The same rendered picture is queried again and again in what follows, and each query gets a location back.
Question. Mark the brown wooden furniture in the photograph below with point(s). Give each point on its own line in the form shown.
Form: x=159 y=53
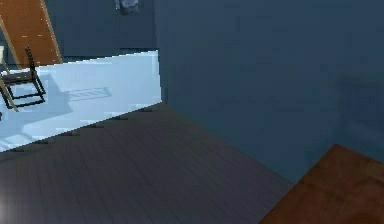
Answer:
x=340 y=193

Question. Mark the brown wooden room door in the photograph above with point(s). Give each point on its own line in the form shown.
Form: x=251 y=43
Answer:
x=28 y=31

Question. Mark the black metal chair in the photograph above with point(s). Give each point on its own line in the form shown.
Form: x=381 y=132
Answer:
x=24 y=78

